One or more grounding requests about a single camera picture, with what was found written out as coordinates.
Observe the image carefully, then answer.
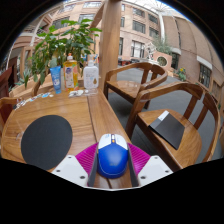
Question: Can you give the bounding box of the black folder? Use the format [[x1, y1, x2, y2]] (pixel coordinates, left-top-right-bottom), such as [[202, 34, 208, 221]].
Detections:
[[148, 110, 186, 150]]

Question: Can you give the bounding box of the blue squeeze tube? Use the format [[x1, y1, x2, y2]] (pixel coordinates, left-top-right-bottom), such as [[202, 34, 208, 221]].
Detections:
[[49, 65, 63, 95]]

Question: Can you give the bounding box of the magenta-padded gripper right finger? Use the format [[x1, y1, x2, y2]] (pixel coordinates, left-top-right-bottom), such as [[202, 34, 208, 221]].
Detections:
[[127, 142, 175, 188]]

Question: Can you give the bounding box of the dark red wooden lectern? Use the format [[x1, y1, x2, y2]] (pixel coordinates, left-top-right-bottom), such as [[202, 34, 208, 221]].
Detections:
[[0, 66, 16, 98]]

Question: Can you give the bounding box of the yellow dish soap bottle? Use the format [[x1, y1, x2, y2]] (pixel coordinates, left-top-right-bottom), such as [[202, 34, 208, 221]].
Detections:
[[63, 53, 80, 93]]

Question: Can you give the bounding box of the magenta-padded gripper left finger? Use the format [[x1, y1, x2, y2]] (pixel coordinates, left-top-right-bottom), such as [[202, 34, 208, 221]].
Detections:
[[50, 142, 100, 188]]

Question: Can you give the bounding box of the white pump bottle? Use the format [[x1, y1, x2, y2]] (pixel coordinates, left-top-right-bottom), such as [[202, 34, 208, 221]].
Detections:
[[82, 54, 100, 96]]

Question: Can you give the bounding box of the round black mouse pad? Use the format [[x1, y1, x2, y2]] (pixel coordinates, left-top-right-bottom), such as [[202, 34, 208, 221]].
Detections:
[[20, 114, 74, 171]]

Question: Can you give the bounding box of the clear plastic packet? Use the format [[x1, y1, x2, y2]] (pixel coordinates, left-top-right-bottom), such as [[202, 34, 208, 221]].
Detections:
[[68, 89, 85, 98]]

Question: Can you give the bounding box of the blue and white computer mouse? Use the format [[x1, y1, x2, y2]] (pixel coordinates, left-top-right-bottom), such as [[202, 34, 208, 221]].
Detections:
[[96, 133, 130, 179]]

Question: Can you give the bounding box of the green potted plant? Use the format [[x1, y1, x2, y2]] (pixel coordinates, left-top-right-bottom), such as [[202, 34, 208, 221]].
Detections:
[[24, 18, 103, 89]]

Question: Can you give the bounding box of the wooden pillar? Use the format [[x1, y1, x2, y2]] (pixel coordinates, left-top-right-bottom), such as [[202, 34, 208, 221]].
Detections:
[[98, 0, 123, 91]]

